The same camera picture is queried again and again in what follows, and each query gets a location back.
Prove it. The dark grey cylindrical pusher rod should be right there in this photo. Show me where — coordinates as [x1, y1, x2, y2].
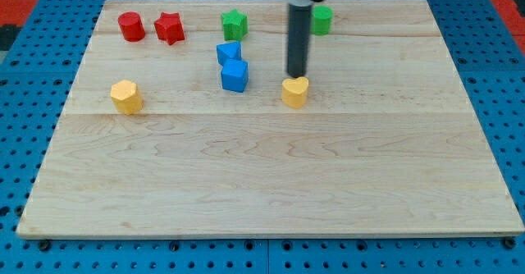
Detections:
[286, 0, 313, 78]

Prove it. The yellow heart block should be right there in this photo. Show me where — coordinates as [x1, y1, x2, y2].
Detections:
[281, 76, 309, 109]

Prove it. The green cylinder block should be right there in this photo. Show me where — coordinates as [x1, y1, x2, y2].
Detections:
[311, 6, 333, 35]

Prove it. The green star block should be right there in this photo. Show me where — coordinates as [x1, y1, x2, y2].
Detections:
[221, 9, 248, 41]

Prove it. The blue triangular block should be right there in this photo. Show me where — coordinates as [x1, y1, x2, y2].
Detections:
[216, 41, 242, 66]

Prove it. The blue cube block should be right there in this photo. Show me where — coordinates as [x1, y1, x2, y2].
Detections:
[221, 59, 249, 93]

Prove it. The red star block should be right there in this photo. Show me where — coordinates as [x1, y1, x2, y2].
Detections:
[154, 12, 185, 45]

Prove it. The light wooden board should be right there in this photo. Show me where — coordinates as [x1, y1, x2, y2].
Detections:
[16, 0, 524, 240]

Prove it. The red cylinder block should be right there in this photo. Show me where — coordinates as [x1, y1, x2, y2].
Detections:
[117, 11, 145, 42]

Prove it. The yellow hexagon block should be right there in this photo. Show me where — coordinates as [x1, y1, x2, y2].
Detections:
[110, 80, 144, 115]

